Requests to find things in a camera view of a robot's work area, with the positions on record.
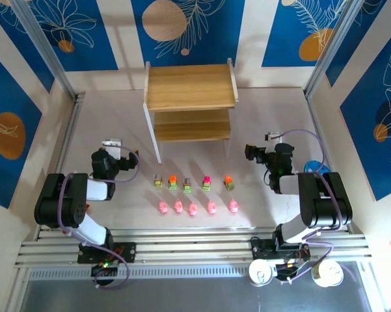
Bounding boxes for white drink can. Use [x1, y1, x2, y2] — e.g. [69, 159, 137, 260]
[249, 259, 277, 287]

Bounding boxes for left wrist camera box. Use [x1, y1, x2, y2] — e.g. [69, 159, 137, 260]
[102, 138, 123, 160]

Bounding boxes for black electronics board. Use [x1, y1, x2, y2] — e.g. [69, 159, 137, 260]
[90, 263, 120, 278]
[275, 262, 302, 282]

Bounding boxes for aluminium side rail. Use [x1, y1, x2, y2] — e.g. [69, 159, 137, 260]
[35, 92, 87, 241]
[304, 92, 354, 233]

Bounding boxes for grey slotted cable duct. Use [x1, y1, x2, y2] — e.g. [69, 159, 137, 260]
[29, 266, 251, 280]

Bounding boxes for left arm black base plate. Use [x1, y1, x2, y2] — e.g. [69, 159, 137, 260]
[77, 242, 137, 264]

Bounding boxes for aluminium frame post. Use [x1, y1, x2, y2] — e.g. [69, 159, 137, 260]
[304, 0, 388, 100]
[11, 0, 85, 103]

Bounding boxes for wooden shelf white frame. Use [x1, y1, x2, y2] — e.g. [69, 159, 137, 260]
[143, 57, 240, 164]

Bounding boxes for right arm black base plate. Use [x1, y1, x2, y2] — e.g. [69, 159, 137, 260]
[250, 239, 312, 261]

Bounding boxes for aluminium rail base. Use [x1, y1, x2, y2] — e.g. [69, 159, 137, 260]
[14, 227, 371, 270]

